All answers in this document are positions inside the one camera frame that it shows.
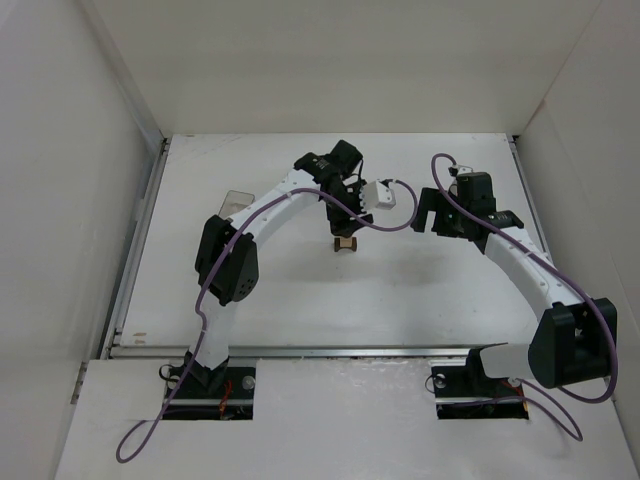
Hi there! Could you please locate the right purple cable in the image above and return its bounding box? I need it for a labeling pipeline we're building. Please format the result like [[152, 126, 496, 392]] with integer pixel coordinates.
[[430, 152, 619, 442]]

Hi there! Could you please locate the purple cable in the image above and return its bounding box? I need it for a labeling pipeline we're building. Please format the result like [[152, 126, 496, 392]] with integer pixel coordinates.
[[115, 179, 419, 463], [430, 152, 619, 442]]

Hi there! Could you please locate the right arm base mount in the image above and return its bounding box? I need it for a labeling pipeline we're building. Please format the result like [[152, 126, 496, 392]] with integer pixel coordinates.
[[425, 365, 529, 420]]

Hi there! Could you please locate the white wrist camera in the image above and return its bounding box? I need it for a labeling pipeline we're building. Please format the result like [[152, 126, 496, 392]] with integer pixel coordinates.
[[448, 163, 474, 178], [359, 180, 396, 211]]

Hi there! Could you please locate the dark wood arch block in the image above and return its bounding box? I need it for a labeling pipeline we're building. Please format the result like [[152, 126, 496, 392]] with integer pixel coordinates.
[[333, 236, 358, 252]]

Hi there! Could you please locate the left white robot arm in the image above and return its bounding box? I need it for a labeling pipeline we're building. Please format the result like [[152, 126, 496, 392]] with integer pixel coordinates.
[[185, 140, 373, 392]]

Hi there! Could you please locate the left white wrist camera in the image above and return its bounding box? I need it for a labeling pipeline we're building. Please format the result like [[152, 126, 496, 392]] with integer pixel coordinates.
[[359, 180, 396, 211]]

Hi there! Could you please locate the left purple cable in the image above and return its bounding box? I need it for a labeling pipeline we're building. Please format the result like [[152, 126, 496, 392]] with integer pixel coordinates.
[[115, 179, 419, 463]]

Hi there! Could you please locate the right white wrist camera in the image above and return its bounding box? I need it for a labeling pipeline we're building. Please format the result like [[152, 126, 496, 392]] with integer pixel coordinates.
[[448, 163, 474, 178]]

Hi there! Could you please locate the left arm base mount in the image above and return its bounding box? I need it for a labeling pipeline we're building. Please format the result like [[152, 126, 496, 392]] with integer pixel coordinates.
[[162, 361, 257, 421]]

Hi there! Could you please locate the clear plastic box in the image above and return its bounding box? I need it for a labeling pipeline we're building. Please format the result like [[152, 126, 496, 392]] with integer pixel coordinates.
[[218, 190, 255, 219]]

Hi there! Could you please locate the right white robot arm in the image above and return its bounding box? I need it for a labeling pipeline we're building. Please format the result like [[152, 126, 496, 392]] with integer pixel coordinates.
[[412, 171, 617, 388]]

